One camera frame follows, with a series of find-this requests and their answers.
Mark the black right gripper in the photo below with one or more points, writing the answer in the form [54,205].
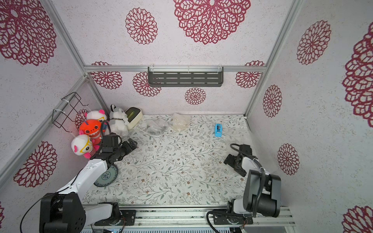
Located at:
[236,161]

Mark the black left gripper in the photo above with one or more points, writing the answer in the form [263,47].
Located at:
[128,146]

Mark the blue patterned green plate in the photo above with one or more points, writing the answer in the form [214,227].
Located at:
[107,177]

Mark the clear bubble wrap sheet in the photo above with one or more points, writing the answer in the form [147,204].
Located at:
[244,136]
[159,120]
[180,121]

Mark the black dinner plate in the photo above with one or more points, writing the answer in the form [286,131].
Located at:
[156,128]

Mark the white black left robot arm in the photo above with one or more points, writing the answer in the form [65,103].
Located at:
[63,211]

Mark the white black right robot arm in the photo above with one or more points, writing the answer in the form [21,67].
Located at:
[262,193]

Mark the white plush with yellow glasses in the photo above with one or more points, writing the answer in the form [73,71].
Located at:
[83,145]

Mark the orange red plush toy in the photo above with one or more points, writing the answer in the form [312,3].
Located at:
[91,128]

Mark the blue tape dispenser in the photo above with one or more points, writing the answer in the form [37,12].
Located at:
[218,130]

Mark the grey white husky plush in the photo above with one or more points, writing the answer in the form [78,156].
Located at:
[118,121]

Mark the white pink plush toy top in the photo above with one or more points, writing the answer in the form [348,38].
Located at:
[99,115]

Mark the floral table mat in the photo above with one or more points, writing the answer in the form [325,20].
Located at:
[176,168]

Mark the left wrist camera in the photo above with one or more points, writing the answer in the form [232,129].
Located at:
[109,139]

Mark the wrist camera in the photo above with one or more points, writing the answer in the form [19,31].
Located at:
[246,150]
[109,139]

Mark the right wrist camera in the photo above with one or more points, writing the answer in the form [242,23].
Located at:
[246,150]

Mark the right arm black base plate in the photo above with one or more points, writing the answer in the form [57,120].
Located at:
[222,217]

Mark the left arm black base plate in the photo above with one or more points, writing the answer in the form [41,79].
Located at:
[126,217]

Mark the black wire basket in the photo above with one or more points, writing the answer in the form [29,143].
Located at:
[62,114]

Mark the grey wall shelf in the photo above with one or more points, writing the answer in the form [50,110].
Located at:
[185,77]

